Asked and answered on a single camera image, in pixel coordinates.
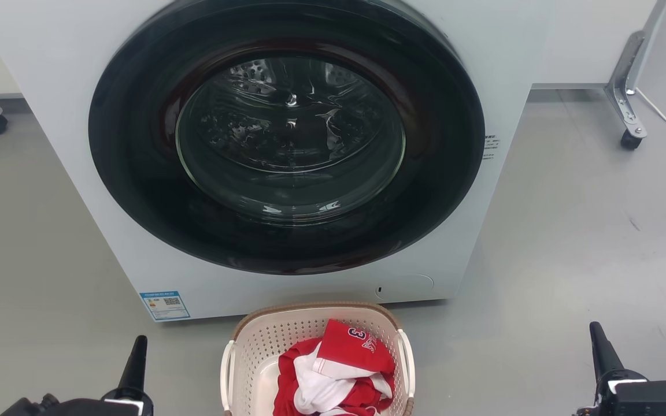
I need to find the white perforated laundry basket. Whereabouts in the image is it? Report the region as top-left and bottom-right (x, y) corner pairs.
(220, 302), (416, 416)

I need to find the blue energy label sticker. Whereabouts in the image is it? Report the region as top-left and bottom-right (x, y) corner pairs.
(139, 291), (191, 321)

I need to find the red garment with number three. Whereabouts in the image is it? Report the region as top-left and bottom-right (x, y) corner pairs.
(313, 319), (396, 379)

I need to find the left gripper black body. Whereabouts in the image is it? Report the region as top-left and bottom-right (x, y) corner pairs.
(0, 386), (154, 416)

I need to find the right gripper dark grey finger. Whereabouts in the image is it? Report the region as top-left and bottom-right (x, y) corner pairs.
(590, 321), (626, 380)

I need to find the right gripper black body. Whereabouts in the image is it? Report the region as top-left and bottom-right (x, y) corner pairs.
(576, 370), (666, 416)

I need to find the red garment with white trim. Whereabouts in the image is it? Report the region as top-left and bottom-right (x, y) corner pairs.
(273, 338), (395, 416)

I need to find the white front-load washing machine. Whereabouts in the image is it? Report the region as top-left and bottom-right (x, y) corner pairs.
(0, 0), (550, 322)

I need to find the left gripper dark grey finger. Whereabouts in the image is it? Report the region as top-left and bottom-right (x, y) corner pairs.
(117, 335), (149, 391)

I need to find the black round washing machine door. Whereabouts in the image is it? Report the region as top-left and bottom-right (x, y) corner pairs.
(88, 0), (486, 276)

